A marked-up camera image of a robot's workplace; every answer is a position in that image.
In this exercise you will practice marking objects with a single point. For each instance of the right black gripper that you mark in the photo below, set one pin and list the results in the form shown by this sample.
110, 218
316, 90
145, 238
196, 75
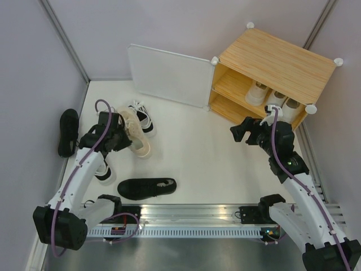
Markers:
249, 124

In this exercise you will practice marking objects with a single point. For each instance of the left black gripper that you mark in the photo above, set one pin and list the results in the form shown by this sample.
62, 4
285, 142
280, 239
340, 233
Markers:
126, 141

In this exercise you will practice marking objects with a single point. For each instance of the beige lace sneaker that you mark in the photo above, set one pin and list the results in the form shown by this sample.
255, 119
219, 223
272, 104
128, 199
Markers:
140, 145

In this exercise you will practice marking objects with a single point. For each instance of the black and white sneaker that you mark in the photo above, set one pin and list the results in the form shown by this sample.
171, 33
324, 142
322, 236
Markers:
143, 115

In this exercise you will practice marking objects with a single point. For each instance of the white leather sneaker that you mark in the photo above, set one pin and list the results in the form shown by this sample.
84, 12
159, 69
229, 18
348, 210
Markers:
276, 98
291, 109

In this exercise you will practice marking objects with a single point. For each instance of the white translucent cabinet door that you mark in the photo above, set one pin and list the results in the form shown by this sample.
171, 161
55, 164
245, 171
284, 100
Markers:
172, 76

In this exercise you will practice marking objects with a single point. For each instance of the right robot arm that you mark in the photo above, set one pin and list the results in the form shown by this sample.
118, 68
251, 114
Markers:
323, 244

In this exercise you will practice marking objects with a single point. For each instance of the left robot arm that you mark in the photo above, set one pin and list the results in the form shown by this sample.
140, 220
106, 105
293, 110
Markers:
73, 186

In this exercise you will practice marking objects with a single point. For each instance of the wooden shoe cabinet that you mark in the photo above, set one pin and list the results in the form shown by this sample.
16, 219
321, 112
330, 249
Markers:
259, 56

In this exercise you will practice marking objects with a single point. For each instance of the black canvas sneaker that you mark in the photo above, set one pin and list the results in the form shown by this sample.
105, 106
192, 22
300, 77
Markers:
144, 188
69, 124

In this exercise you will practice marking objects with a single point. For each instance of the aluminium rail with cable duct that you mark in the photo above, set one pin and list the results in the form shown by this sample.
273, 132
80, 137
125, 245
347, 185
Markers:
171, 222

